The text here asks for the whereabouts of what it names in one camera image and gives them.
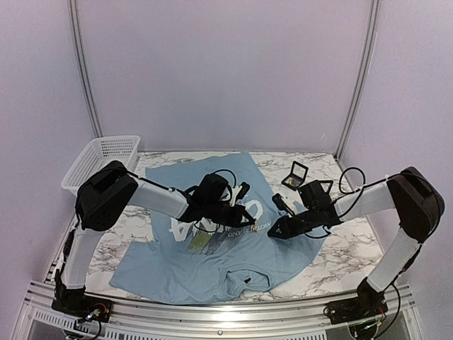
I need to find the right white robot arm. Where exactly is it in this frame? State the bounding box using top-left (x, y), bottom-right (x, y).
top-left (268, 166), bottom-right (445, 317)

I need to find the light blue printed t-shirt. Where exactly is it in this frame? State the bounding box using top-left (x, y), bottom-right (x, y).
top-left (110, 152), bottom-right (323, 305)

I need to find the black square box lid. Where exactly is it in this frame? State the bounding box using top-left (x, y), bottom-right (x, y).
top-left (316, 180), bottom-right (333, 196)

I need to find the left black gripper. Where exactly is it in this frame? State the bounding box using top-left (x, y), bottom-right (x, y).
top-left (205, 200), bottom-right (254, 227)

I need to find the right wall aluminium profile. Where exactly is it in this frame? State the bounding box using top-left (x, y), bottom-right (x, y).
top-left (333, 0), bottom-right (382, 162)

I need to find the white perforated plastic basket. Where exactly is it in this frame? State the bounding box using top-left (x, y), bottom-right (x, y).
top-left (61, 135), bottom-right (141, 196)

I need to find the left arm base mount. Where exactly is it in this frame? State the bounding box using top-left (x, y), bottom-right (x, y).
top-left (51, 277), bottom-right (113, 322)

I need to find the open black brooch box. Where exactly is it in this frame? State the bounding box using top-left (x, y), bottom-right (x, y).
top-left (281, 161), bottom-right (309, 191)

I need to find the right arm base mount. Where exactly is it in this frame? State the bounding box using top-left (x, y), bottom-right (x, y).
top-left (323, 278), bottom-right (389, 324)

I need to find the wall aluminium profile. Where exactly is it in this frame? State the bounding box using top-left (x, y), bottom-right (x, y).
top-left (67, 0), bottom-right (103, 137)
top-left (333, 0), bottom-right (382, 162)

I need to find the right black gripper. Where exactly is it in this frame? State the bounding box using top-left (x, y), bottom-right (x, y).
top-left (268, 208), bottom-right (319, 239)

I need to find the aluminium front rail frame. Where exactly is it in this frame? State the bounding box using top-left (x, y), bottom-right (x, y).
top-left (12, 281), bottom-right (426, 339)

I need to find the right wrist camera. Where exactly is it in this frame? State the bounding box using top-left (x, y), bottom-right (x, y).
top-left (272, 193), bottom-right (294, 215)

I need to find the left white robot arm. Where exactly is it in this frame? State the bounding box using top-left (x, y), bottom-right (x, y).
top-left (55, 161), bottom-right (256, 315)

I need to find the left wall aluminium profile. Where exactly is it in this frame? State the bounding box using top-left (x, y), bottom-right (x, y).
top-left (67, 0), bottom-right (103, 137)

